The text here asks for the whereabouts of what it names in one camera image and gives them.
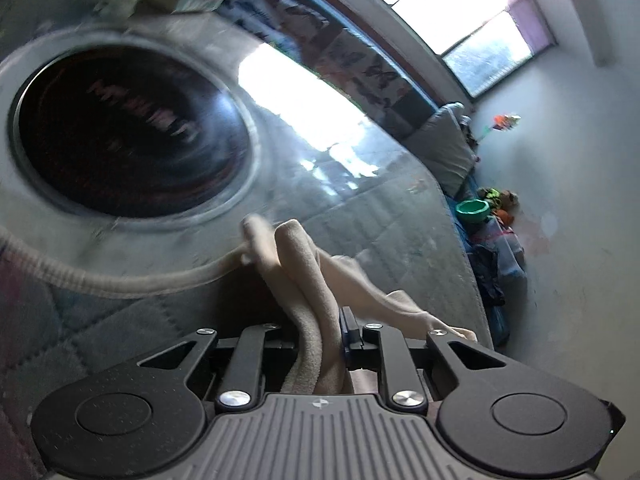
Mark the cream garment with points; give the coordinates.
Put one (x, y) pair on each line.
(305, 270)

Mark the colourful pinwheel toy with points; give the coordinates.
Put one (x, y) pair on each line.
(502, 122)

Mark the small plush toy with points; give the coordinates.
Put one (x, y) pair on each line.
(469, 135)

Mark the grey pillow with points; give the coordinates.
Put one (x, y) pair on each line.
(442, 150)

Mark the grey quilted bedspread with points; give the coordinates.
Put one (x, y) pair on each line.
(390, 230)

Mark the orange and green toys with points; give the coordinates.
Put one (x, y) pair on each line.
(497, 202)

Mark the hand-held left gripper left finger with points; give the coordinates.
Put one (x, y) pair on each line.
(272, 344)

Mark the window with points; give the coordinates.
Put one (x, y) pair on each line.
(450, 5)

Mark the pile of clothes and toys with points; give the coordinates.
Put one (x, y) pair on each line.
(500, 322)

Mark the green bowl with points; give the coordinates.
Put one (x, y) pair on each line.
(472, 208)

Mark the butterfly print pillow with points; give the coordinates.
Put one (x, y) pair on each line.
(372, 70)
(290, 5)

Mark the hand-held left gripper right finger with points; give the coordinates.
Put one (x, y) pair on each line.
(346, 332)

